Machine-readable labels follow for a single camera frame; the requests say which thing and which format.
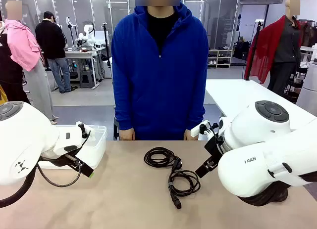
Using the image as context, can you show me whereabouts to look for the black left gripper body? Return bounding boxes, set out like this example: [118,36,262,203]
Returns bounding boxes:
[40,153,82,171]

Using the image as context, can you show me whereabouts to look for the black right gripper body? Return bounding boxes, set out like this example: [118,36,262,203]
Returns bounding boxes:
[204,136,224,161]

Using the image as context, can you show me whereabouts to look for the black power cable with plug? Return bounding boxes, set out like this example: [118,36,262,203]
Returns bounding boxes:
[167,156,202,210]

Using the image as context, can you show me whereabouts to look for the thin black cable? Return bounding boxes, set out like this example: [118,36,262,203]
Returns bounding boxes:
[144,146,177,168]

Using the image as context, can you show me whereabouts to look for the person's right forearm blue sleeve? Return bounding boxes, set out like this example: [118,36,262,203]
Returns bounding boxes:
[113,90,136,131]

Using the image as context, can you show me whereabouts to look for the person's left forearm blue sleeve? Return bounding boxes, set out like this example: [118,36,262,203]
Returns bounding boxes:
[184,90,208,131]

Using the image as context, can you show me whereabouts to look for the person's left hand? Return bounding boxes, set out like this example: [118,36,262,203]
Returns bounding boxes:
[183,129,200,141]

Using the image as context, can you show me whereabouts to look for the person's right hand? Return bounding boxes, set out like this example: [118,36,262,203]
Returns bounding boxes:
[118,129,136,141]

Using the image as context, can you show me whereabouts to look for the clear plastic storage container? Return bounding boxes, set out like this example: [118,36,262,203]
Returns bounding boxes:
[38,124,107,170]

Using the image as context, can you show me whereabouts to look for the white table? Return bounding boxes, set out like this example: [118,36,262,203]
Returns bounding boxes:
[205,78,317,131]

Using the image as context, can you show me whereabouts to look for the person in blue hoodie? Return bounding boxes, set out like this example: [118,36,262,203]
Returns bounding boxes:
[110,0,209,141]

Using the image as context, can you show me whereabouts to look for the yellow bag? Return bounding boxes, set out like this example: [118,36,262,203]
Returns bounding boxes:
[0,84,8,106]

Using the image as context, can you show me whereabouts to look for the wooden shoe rack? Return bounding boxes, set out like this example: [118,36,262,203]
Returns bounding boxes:
[207,48,233,68]

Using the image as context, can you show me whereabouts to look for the black bags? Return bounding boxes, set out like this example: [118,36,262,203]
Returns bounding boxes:
[233,40,251,61]

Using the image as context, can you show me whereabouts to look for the mannequin in red cardigan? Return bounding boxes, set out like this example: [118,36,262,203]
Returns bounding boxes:
[244,0,303,97]

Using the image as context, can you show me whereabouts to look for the white background desk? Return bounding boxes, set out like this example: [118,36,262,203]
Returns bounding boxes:
[64,47,106,90]

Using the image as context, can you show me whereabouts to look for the white cylindrical machine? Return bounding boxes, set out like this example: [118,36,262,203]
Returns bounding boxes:
[296,63,317,110]

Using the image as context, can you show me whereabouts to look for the mannequin in pink sweater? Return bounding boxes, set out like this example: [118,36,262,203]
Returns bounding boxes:
[4,1,59,125]

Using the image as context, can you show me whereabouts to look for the man in black jacket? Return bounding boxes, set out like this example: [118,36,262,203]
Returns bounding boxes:
[35,11,75,94]

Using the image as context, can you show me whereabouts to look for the rack of brown clothes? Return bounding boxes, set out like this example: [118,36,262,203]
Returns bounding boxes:
[298,19,317,48]

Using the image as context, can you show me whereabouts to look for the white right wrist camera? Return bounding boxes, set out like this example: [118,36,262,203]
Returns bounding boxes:
[190,120,211,138]

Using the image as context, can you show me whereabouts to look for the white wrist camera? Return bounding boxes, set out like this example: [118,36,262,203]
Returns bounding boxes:
[75,121,92,139]
[190,120,211,138]

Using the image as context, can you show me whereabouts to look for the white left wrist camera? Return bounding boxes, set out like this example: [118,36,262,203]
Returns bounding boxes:
[75,121,92,139]

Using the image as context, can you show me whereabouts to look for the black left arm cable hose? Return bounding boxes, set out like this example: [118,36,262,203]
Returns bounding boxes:
[0,154,83,209]

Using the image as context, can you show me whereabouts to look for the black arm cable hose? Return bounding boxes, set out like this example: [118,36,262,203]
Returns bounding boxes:
[0,154,83,209]
[237,172,317,207]

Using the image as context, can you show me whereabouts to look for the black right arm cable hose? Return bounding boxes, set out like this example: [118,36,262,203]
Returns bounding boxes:
[237,172,317,207]

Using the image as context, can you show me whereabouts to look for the black tripod with camera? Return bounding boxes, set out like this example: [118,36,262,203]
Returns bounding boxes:
[246,20,264,80]

